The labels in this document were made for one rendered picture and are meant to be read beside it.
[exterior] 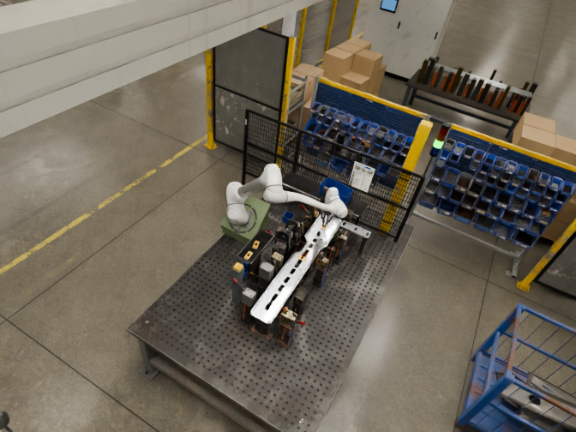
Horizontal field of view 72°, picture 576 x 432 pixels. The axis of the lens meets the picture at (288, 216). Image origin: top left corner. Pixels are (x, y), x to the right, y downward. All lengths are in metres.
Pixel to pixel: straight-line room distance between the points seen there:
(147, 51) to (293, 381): 2.77
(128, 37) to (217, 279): 3.11
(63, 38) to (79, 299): 4.10
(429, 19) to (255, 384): 7.93
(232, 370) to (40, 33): 2.83
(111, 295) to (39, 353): 0.78
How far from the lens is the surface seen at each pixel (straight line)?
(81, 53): 0.62
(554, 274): 5.55
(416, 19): 9.47
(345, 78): 7.39
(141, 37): 0.69
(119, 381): 4.04
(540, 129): 6.06
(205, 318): 3.41
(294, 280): 3.29
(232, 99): 5.76
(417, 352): 4.46
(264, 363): 3.22
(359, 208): 4.03
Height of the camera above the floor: 3.57
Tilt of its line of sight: 43 degrees down
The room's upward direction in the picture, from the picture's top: 9 degrees clockwise
